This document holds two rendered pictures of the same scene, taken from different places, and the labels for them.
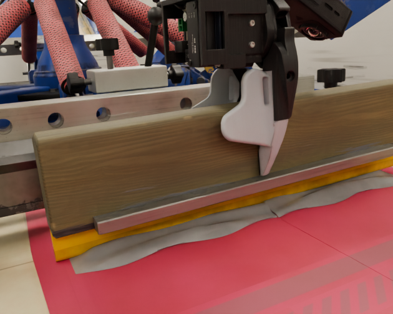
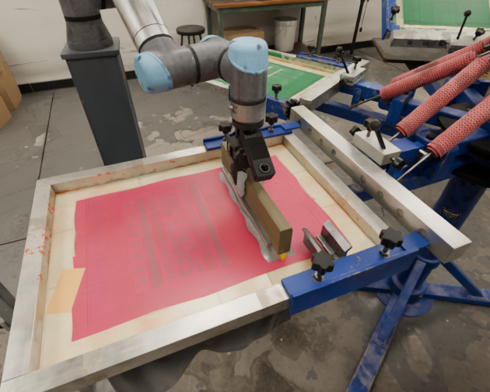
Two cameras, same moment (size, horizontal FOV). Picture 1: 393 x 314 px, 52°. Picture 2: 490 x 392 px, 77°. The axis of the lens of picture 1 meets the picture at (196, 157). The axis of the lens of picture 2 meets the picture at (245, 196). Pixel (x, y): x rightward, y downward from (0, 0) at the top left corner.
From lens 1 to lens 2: 87 cm
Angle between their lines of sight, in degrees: 83
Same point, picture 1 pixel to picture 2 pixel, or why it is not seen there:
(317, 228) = (228, 217)
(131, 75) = (367, 146)
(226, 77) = not seen: hidden behind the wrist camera
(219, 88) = not seen: hidden behind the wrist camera
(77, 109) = (327, 143)
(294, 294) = (197, 204)
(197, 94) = (369, 180)
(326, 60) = not seen: outside the picture
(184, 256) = (221, 189)
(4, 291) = (215, 164)
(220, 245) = (225, 196)
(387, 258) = (206, 225)
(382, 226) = (225, 233)
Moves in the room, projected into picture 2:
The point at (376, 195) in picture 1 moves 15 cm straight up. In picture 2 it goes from (252, 243) to (253, 195)
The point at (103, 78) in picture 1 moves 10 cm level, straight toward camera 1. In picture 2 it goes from (356, 138) to (323, 141)
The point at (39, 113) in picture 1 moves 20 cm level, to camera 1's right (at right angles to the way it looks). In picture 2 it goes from (318, 135) to (325, 173)
